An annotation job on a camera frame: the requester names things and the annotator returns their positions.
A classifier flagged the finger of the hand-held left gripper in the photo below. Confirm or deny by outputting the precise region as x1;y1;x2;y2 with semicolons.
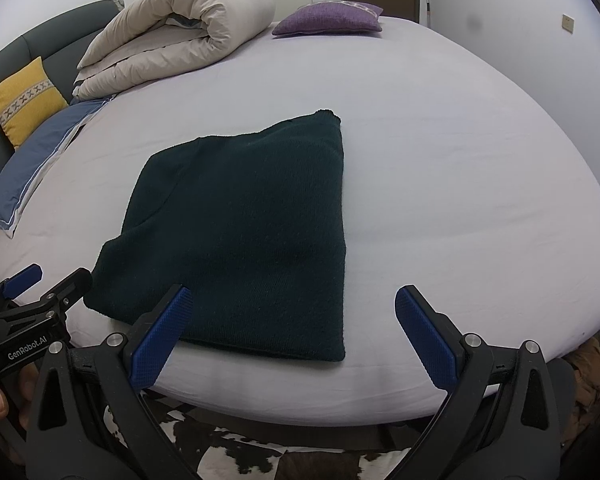
37;268;92;319
2;266;43;299

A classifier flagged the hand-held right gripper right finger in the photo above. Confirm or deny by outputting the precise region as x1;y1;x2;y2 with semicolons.
395;284;563;480

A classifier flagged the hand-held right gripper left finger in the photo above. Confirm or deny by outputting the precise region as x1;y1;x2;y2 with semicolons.
22;284;195;480

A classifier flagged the dark green knit sweater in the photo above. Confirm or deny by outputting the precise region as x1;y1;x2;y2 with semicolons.
83;108;348;362

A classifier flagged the blue pillow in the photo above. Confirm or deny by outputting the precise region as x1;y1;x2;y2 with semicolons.
0;97;112;238

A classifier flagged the brown cloth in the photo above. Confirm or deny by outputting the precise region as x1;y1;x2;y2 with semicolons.
562;337;600;441

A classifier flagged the bed with white sheet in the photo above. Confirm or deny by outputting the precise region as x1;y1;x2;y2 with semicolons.
0;14;600;441

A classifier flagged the yellow patterned cushion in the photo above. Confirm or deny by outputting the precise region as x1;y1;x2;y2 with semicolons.
0;56;70;151

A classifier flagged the cowhide rug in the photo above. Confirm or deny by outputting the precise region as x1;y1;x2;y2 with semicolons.
102;395;416;480

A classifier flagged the grey padded headboard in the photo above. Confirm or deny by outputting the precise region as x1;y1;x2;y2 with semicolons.
0;0;126;231

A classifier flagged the rolled beige duvet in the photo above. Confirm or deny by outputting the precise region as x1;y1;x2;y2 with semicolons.
72;0;277;101

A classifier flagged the purple pillow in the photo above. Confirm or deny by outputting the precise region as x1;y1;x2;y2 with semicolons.
271;1;384;37

